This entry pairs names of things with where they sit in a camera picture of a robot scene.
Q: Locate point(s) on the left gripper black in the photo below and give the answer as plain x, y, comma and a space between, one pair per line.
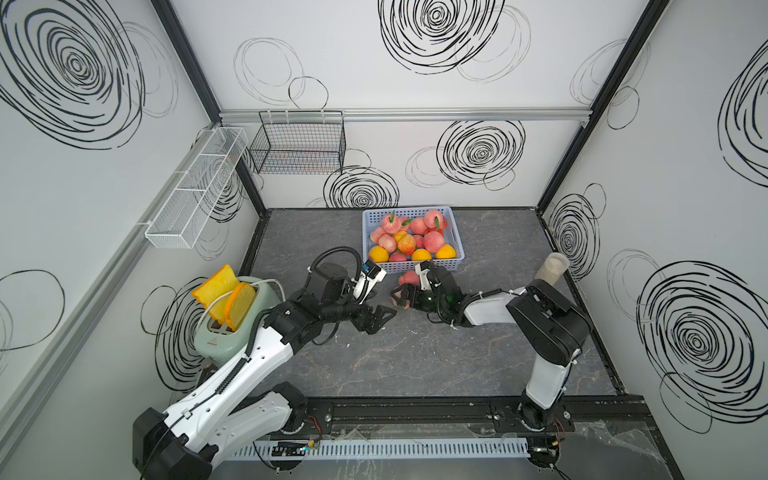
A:
373, 324

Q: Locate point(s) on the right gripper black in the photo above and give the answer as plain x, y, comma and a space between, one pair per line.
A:
407, 296

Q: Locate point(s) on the pink peach with leaf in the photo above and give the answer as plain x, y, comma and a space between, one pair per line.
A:
391, 223

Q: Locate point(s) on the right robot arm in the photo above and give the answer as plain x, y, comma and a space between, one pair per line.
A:
555, 327

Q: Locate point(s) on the yellow toast slice front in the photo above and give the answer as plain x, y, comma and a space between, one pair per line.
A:
238, 304

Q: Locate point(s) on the yellow toast slice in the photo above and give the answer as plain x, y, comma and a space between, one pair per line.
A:
238, 304
214, 291

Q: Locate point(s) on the frosted plastic cup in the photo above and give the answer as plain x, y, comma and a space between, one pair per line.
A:
554, 267

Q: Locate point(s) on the yellow toast slice rear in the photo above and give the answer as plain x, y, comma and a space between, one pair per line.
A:
214, 291

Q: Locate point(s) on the mint green toaster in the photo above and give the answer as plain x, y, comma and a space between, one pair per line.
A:
215, 341

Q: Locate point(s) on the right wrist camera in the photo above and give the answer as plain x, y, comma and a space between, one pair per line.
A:
423, 269

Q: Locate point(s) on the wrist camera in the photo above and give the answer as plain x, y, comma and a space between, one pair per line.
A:
423, 269
371, 274

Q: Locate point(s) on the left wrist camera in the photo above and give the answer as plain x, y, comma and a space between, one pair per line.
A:
371, 274

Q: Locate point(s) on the black wire wall basket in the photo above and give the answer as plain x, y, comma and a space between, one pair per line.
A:
297, 142

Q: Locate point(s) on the grey slotted cable duct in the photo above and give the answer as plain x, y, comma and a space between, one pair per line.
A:
385, 449

